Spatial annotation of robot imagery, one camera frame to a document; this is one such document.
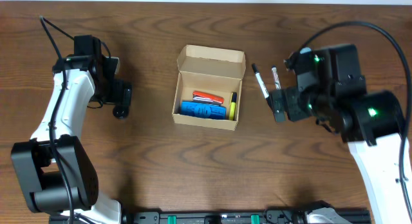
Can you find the open cardboard box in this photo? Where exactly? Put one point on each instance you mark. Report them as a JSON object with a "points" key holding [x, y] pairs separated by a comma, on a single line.
{"points": [[210, 70]]}

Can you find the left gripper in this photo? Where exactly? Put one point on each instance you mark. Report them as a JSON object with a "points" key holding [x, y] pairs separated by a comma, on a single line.
{"points": [[117, 94]]}

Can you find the yellow highlighter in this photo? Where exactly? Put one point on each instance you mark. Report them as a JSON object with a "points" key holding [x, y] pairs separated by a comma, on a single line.
{"points": [[232, 109]]}

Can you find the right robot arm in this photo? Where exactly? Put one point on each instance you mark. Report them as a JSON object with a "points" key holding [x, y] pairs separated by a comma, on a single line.
{"points": [[374, 140]]}

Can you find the red stapler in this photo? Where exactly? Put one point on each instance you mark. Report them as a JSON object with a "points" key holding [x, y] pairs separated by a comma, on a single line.
{"points": [[207, 98]]}

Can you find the black whiteboard marker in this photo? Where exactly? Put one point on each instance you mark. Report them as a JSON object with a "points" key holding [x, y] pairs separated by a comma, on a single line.
{"points": [[262, 85]]}

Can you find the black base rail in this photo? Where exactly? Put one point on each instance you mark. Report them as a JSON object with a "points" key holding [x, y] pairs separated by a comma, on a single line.
{"points": [[317, 212]]}

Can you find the blue whiteboard marker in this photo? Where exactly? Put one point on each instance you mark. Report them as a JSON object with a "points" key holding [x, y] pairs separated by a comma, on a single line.
{"points": [[276, 77]]}

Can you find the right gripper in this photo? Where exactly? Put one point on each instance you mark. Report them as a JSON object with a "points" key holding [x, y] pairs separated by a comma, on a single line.
{"points": [[290, 94]]}

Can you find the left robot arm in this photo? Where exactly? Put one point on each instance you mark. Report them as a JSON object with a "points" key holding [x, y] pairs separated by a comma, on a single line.
{"points": [[53, 170]]}

